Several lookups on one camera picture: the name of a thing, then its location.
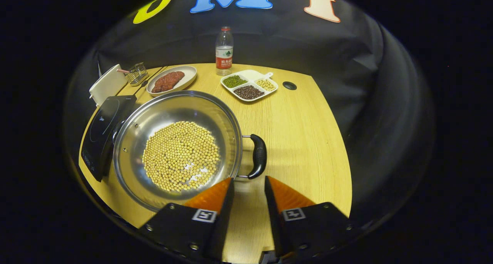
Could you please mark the white divided dish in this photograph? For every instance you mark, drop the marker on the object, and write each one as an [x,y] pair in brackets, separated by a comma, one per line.
[250,74]

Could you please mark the pink striped straw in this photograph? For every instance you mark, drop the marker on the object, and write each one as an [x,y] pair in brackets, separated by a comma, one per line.
[123,70]

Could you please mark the black backdrop cloth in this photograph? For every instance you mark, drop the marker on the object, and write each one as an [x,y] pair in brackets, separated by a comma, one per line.
[269,40]

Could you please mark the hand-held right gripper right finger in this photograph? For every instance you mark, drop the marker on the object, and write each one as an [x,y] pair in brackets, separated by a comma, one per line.
[274,225]

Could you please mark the white toaster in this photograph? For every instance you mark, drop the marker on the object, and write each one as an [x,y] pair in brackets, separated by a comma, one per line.
[108,84]

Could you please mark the black table grommet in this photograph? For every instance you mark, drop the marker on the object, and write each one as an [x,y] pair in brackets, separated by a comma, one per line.
[289,85]

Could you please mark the round white plate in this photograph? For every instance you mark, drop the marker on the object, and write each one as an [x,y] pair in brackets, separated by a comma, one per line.
[188,77]

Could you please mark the pile of soybeans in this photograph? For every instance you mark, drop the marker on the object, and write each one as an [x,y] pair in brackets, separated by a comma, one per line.
[179,156]

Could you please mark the black induction cooktop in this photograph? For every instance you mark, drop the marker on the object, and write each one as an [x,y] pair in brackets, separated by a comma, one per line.
[102,129]

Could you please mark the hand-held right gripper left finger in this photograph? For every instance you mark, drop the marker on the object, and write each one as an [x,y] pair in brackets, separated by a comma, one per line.
[223,221]

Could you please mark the dark red bean heap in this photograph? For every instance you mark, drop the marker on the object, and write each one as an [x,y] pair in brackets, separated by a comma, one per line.
[248,92]

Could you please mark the green mung bean heap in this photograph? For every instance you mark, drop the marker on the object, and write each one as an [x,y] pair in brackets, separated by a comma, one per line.
[235,81]

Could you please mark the stainless steel pot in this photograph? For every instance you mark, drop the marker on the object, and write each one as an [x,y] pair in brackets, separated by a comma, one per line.
[161,110]

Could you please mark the raw red meat piece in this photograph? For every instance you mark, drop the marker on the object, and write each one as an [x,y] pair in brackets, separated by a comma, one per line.
[176,77]
[160,86]

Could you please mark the small soybean heap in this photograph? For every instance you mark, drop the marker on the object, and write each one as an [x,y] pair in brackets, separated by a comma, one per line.
[266,85]

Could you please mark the clear plastic water bottle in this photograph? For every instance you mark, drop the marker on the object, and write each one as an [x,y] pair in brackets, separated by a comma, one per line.
[224,52]

